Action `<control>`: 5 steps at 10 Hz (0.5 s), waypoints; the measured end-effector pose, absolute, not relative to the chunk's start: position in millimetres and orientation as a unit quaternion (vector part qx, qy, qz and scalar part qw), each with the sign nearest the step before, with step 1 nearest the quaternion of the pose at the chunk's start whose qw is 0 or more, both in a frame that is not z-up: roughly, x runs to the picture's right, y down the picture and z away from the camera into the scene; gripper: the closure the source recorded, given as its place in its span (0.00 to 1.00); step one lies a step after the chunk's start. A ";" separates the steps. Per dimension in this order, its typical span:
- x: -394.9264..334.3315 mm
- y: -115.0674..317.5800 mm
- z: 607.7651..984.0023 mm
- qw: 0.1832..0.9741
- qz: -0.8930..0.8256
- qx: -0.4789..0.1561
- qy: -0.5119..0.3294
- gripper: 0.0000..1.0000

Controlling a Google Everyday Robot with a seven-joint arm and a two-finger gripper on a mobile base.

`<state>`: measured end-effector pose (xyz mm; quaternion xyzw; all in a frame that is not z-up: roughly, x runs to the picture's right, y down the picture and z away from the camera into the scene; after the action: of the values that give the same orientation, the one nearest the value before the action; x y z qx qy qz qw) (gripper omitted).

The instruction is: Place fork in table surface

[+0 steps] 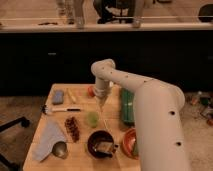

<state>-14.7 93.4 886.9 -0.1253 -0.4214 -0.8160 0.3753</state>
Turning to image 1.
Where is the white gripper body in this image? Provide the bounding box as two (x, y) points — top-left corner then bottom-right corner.
(93, 77), (111, 107)

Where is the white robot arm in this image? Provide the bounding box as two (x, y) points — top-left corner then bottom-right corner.
(91, 59), (191, 171)

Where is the red tomato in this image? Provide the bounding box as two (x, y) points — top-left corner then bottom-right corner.
(87, 86), (95, 97)

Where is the green dish rack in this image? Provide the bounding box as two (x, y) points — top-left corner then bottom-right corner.
(120, 88), (134, 126)

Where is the green cup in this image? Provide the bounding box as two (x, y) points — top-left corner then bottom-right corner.
(86, 112), (99, 128)

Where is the blue sponge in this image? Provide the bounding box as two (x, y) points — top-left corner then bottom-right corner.
(52, 90), (64, 105)

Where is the brown grape bunch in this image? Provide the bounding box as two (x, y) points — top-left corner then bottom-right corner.
(65, 117), (80, 143)

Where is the dark brown bowl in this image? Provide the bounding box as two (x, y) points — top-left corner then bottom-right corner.
(87, 130), (118, 158)

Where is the red bowl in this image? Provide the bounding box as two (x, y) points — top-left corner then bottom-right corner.
(122, 128), (138, 159)

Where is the white dish brush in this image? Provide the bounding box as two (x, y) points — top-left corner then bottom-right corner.
(42, 105), (81, 115)

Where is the grey cloth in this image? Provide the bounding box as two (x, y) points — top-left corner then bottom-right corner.
(32, 120), (67, 162)

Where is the metal spoon ladle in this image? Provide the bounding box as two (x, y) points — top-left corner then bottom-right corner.
(52, 141), (68, 159)

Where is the dark cabinet counter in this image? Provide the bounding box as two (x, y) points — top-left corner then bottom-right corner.
(0, 24), (213, 96)

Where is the black office chair base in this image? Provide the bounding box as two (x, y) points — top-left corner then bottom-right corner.
(0, 116), (31, 171)

